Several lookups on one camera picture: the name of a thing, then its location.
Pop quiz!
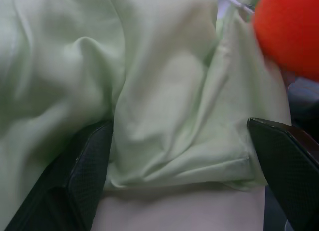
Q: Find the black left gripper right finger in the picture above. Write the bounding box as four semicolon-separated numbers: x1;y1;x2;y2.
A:
246;117;319;231

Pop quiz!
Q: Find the light green jacket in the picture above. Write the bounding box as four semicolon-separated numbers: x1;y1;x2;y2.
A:
0;0;292;231

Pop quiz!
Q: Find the orange round ball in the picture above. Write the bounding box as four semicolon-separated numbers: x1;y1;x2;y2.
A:
252;0;319;81

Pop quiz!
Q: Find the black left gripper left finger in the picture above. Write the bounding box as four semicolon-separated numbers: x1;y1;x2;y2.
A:
4;120;115;231

